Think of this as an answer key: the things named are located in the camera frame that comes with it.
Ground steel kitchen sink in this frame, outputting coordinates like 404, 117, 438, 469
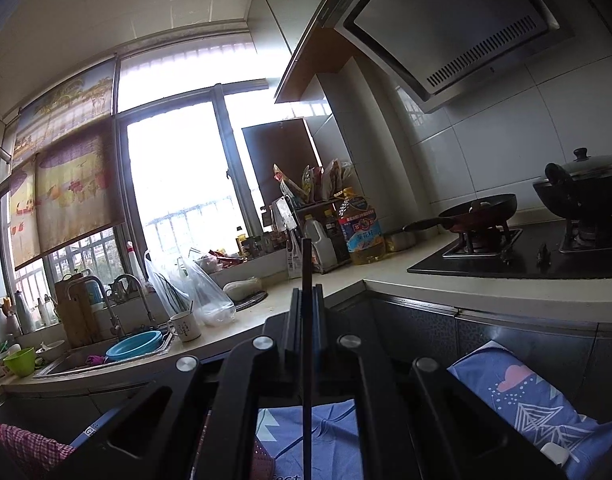
34, 330, 175, 379

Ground white bottle with red cap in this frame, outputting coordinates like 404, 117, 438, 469
125, 240, 147, 287

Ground clear plastic bag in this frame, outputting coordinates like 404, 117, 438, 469
144, 249, 237, 326

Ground silver thermos bottle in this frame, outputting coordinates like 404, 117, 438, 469
14, 289, 34, 334

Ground steel cleaver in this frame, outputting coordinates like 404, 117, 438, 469
276, 195, 299, 234

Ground white bowl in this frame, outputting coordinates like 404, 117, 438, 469
36, 340, 67, 364

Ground dark brown board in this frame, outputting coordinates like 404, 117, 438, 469
242, 117, 325, 209

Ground black wok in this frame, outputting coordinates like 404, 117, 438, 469
532, 162, 612, 222

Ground large fruit print blind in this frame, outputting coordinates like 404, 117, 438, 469
34, 117, 127, 256

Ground white printed mug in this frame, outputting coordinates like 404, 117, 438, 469
166, 310, 203, 344

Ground red checked cloth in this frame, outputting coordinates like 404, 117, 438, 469
0, 421, 77, 480

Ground black frying pan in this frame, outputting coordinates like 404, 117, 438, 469
403, 193, 518, 234

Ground glass lid with knob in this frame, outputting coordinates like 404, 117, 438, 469
560, 147, 612, 182

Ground metal seasoning rack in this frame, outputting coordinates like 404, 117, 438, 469
291, 199, 353, 274

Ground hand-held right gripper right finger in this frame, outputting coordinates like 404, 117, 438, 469
310, 284, 569, 480

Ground blue printed apron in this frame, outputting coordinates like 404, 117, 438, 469
255, 340, 612, 480

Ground pink utensil cup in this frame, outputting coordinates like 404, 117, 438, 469
0, 297, 22, 336

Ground palm print window blind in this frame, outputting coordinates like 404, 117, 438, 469
10, 57, 117, 163

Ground black round mat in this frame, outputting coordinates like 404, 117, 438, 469
233, 292, 269, 314

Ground blue plastic basin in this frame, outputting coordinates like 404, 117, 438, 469
105, 330, 165, 363

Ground chrome faucet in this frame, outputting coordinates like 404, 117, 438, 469
66, 274, 157, 341

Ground green plastic cup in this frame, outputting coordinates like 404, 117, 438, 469
3, 347, 37, 378

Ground narrow fruit print blind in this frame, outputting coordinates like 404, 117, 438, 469
8, 157, 42, 272

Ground orange snack packet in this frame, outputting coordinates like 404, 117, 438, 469
273, 163, 295, 195

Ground white food bag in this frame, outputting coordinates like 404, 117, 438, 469
223, 277, 263, 301

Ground row of seasoning bottles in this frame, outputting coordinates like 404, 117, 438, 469
235, 226, 289, 261

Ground green onions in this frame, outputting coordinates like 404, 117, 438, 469
158, 272, 187, 312

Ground large kitchen window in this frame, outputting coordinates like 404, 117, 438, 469
0, 77, 327, 311

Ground grey exhaust duct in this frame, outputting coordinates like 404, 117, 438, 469
315, 57, 433, 247

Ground black gas stove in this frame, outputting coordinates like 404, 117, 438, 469
407, 220, 612, 281

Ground small steel pot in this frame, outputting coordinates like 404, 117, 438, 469
385, 230, 418, 252

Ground clear snack packet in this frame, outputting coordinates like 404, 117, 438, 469
321, 158, 355, 199

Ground steel range hood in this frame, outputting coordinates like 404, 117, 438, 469
324, 0, 576, 114

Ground dark wooden chopstick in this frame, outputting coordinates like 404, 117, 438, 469
301, 237, 314, 480

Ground green yellow snack packet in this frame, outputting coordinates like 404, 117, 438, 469
300, 165, 323, 201

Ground dark base cabinet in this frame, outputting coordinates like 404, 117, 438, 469
331, 287, 612, 413

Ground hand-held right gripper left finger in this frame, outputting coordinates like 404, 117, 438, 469
60, 286, 307, 480

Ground yellow cooking oil bottle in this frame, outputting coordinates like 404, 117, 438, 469
338, 187, 387, 266

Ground white standing pouch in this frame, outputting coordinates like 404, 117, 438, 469
286, 240, 305, 280

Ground wooden wall cabinet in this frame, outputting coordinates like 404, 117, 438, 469
274, 25, 355, 106

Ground wooden cutting board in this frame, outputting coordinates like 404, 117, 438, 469
54, 273, 102, 349

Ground white plastic jug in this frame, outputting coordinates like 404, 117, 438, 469
303, 214, 337, 269

